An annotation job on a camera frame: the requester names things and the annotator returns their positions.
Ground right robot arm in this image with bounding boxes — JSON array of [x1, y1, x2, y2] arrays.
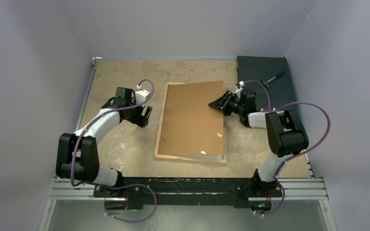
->
[[208, 90, 309, 196]]

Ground printed photo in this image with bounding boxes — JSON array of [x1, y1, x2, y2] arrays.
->
[[178, 154, 223, 160]]

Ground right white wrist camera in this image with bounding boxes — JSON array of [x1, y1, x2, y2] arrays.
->
[[234, 81, 245, 95]]

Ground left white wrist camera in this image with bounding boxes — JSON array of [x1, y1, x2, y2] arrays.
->
[[135, 85, 152, 104]]

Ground aluminium rail frame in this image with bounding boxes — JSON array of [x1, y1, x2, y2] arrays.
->
[[40, 59, 336, 231]]

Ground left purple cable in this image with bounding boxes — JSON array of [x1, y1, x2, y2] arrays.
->
[[70, 79, 158, 223]]

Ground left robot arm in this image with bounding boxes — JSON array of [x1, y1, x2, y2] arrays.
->
[[55, 85, 153, 197]]

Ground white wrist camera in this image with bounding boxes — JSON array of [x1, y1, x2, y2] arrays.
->
[[135, 85, 152, 104], [234, 81, 245, 95]]

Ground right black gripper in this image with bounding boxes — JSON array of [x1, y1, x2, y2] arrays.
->
[[208, 90, 244, 116]]

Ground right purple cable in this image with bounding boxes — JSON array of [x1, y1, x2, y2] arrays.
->
[[243, 79, 332, 218]]

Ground purple cable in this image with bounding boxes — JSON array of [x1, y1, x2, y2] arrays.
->
[[70, 79, 158, 223], [243, 79, 332, 218]]

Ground small hammer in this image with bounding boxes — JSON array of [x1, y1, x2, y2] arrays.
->
[[262, 70, 286, 88]]

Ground white wooden picture frame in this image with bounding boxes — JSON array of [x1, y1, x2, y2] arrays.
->
[[153, 81, 228, 165]]

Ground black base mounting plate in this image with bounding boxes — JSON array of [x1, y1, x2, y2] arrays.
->
[[93, 177, 282, 209]]

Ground black foam block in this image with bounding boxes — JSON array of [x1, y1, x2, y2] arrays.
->
[[237, 56, 297, 108]]

